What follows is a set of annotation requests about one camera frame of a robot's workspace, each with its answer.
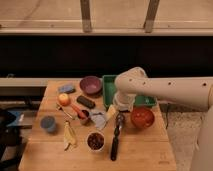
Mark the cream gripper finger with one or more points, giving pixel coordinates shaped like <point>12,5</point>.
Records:
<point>110,112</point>

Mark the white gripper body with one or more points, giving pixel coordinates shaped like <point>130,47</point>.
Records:
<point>123,102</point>

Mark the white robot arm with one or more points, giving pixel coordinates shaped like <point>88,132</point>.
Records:
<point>194,92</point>

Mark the grey cloth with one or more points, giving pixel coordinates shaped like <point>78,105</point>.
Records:
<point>99,118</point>

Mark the green plastic tray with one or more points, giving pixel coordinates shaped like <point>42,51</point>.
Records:
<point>109,89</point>

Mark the orange red bowl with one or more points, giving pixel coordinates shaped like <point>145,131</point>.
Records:
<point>142,117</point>

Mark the purple bowl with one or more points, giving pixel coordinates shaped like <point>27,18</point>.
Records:
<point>90,85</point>

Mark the black rectangular block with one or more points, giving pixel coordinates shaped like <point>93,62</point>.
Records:
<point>85,102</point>

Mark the white cup with beans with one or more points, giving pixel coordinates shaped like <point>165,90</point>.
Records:
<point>95,141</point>

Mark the metal fork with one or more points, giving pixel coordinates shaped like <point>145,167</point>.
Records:
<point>59,107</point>

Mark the blue sponge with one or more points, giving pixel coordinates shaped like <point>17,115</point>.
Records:
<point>68,88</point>

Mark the red yellow apple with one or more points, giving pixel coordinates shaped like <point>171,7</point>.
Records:
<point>64,99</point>

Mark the blue cup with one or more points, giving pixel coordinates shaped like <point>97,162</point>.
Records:
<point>48,124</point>

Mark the blue black object at left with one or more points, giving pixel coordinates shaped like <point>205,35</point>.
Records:
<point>9,136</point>

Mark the red handled measuring scoop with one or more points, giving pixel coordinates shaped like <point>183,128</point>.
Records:
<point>83,116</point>

